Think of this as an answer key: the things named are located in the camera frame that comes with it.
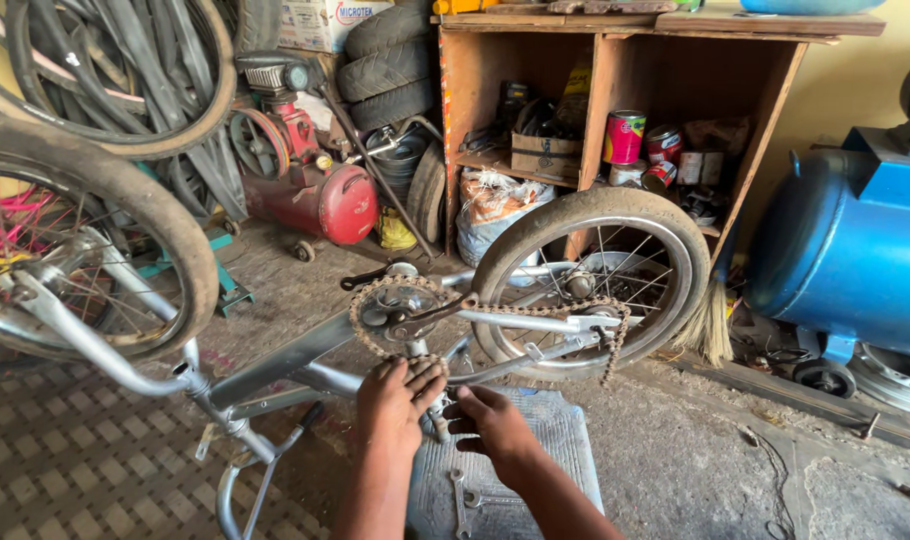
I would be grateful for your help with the person's left hand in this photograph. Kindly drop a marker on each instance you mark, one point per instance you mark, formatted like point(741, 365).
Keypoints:
point(387, 405)

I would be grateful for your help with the person's right hand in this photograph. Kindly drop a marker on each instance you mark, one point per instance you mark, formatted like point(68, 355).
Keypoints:
point(500, 431)

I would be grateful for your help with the person's left fingers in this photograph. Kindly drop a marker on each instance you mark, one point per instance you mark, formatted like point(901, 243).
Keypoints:
point(423, 381)

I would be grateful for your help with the person's right fingers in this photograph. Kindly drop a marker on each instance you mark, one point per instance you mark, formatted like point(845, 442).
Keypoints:
point(466, 420)

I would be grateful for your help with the short silver wrench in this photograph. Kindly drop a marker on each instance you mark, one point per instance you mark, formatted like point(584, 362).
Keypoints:
point(492, 499)

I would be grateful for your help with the long silver wrench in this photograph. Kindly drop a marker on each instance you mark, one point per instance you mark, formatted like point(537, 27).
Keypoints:
point(460, 506)

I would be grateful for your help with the grey ribbed rubber mat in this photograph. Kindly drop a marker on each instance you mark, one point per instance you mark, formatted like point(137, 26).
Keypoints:
point(564, 450)

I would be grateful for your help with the yellow plastic bag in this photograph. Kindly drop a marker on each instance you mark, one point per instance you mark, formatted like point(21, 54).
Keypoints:
point(395, 232)

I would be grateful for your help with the white woven sack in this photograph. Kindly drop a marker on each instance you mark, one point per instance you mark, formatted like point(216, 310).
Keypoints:
point(492, 214)

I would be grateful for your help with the upright worn black tyre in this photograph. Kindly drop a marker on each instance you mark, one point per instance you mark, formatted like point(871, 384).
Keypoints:
point(427, 191)

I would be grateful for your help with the red air compressor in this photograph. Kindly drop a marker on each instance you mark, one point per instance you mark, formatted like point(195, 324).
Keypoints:
point(342, 202)

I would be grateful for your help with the teal metal stand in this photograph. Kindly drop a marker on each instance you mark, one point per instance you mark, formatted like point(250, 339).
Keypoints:
point(234, 296)

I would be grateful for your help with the long dark metal rod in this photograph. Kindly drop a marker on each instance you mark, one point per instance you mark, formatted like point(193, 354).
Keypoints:
point(380, 176)

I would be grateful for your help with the straw broom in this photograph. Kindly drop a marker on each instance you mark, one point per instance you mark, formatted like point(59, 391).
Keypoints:
point(710, 326)

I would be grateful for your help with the bicycle wheel with hub sprocket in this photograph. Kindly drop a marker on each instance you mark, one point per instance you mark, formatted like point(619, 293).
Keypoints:
point(680, 240)

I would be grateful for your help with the dusty bicycle wheel without sprocket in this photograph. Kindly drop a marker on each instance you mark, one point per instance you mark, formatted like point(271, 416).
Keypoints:
point(166, 217)

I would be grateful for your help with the stack of black tyres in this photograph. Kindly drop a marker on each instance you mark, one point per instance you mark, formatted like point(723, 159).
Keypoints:
point(384, 71)

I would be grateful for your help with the brown checkered floor mat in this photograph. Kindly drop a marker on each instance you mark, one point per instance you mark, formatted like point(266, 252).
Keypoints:
point(87, 465)

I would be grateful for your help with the white cardboard box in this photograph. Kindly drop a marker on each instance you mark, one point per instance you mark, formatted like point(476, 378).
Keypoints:
point(312, 26)

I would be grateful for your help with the wooden cabinet with cans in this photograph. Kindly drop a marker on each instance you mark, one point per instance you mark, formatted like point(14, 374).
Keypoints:
point(650, 75)

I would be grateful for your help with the blue air compressor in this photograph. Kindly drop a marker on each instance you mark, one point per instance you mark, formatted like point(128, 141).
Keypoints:
point(837, 247)

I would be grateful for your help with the heap of hanging tyres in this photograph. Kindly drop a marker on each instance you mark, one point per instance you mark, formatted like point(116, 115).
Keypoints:
point(125, 82)

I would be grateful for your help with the silver wheel rim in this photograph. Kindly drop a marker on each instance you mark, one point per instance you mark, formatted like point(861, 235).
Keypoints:
point(901, 382)

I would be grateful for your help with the pink spoked bicycle wheel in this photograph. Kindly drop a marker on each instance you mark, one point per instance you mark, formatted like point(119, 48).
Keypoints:
point(12, 219)

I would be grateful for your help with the silver bicycle frame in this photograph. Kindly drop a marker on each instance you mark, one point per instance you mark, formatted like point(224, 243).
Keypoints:
point(275, 367)

